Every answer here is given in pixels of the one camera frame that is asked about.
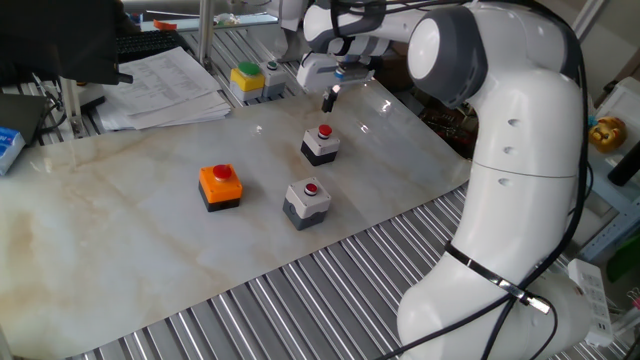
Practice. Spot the black monitor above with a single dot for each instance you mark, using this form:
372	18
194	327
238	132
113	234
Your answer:
60	40

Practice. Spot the dark grey laptop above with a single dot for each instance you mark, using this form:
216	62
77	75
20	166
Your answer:
20	112

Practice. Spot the orange box red mushroom button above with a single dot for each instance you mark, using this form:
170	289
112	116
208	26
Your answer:
220	189

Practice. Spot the white power strip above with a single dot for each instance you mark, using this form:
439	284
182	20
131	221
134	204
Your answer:
592	300

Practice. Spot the aluminium profile post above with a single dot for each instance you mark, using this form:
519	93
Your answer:
206	35
74	107

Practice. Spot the metal wrist bracket blue caps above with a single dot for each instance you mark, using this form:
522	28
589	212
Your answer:
357	75

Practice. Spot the white grey box red button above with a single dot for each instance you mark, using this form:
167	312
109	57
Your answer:
306	205

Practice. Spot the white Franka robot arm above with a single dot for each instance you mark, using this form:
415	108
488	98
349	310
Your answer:
525	150

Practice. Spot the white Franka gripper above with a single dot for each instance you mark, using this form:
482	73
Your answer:
315	72

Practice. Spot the white black box red button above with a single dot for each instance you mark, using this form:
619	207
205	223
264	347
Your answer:
320	147

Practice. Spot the stack of printed papers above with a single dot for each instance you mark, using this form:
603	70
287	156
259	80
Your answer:
165	90

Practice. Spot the yellow box green button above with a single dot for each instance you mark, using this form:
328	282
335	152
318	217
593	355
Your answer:
246	82

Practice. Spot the grey box small green button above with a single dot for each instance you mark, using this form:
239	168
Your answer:
274	80

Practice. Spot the blue white tissue pack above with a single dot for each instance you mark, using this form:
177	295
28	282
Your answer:
9	150

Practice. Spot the black computer keyboard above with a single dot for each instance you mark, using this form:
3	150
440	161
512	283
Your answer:
145	45

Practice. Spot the brown cardboard box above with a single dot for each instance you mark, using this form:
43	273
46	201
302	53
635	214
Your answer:
392	70

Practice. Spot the marble pattern table mat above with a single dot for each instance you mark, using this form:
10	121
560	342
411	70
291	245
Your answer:
125	250

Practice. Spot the black cylinder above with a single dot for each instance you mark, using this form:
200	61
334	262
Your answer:
625	165

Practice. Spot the orange tape piece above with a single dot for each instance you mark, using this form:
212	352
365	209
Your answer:
165	25

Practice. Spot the golden cat figurine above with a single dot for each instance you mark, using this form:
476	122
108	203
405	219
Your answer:
607	134

